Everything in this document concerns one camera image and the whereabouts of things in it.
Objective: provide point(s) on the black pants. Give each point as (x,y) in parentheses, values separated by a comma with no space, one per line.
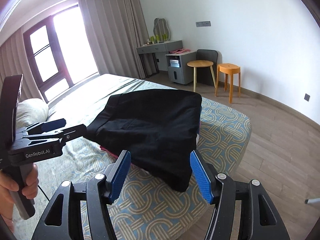
(158,127)

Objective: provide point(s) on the dark grey chair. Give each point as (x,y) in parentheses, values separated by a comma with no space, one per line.
(207,75)

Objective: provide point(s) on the blue patterned bed cover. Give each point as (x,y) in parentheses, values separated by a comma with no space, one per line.
(147,207)

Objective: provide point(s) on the round wooden side table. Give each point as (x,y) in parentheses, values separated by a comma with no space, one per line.
(198,67)

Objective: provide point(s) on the bunched patterned duvet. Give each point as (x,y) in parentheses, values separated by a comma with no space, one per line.
(31,111)

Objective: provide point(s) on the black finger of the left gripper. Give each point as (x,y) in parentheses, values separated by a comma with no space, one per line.
(71,133)

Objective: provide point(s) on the grey dressing table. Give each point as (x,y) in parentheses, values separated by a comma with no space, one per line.
(158,52)

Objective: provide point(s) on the wavy table mirror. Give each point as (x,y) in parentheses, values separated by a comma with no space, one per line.
(160,26)

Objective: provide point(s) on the grey drawer cabinet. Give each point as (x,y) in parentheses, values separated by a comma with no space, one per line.
(178,70)

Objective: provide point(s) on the dark framed window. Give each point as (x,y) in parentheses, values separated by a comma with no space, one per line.
(59,53)

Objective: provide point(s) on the green bottles on table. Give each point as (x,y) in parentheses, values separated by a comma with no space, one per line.
(155,39)

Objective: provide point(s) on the black phone on gripper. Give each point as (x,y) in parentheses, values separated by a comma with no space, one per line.
(10,96)

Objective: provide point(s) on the pink folded garment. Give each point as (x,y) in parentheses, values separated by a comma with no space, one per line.
(107,151)

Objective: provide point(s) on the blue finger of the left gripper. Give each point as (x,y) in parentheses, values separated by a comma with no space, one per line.
(41,127)

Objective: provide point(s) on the grey curtain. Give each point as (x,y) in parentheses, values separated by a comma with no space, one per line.
(114,28)

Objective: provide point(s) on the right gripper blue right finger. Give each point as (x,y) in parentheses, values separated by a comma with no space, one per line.
(203,175)

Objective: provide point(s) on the orange plastic stool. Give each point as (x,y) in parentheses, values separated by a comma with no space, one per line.
(229,70)

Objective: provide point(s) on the wall switch panel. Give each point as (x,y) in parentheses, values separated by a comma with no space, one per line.
(203,24)

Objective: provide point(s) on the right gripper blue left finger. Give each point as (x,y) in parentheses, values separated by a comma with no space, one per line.
(115,176)

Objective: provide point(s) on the low wall outlet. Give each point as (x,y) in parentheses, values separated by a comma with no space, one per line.
(307,97)

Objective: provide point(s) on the person's left hand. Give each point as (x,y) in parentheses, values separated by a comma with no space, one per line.
(8,184)

